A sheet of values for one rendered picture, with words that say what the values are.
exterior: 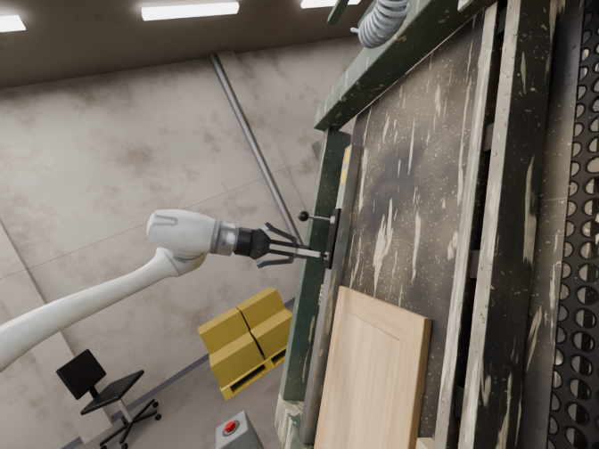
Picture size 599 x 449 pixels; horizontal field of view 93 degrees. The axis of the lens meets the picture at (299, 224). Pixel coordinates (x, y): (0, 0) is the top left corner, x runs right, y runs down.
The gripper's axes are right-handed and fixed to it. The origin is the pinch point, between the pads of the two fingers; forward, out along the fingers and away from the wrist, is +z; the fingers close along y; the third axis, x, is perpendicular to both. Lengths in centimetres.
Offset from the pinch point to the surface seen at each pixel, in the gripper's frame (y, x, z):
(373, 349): -19.5, -17.7, 13.9
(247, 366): -130, 237, 34
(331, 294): -11.7, 7.4, 12.7
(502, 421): -17, -50, 13
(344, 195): 20.4, 7.4, 11.8
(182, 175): 82, 382, -88
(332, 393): -37.5, -1.5, 13.7
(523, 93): 27, -49, 10
